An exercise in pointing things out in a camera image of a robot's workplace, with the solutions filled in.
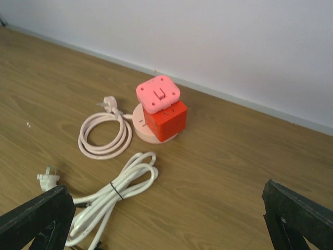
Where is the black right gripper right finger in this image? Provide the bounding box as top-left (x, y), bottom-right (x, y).
top-left (262, 179), bottom-right (332, 249)

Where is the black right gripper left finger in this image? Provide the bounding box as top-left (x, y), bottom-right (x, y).
top-left (1, 185), bottom-right (75, 249)

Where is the white power cable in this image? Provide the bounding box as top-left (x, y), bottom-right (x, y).
top-left (36, 152), bottom-right (159, 248)

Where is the pink power cable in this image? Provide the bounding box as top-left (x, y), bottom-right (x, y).
top-left (78, 96), bottom-right (136, 160)

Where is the pink round power socket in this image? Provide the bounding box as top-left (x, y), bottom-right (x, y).
top-left (132, 104), bottom-right (178, 144)

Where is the red cube socket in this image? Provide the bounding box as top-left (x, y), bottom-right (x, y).
top-left (143, 101), bottom-right (187, 142)

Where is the pink square plug adapter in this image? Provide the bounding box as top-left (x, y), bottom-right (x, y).
top-left (136, 75), bottom-right (181, 114)

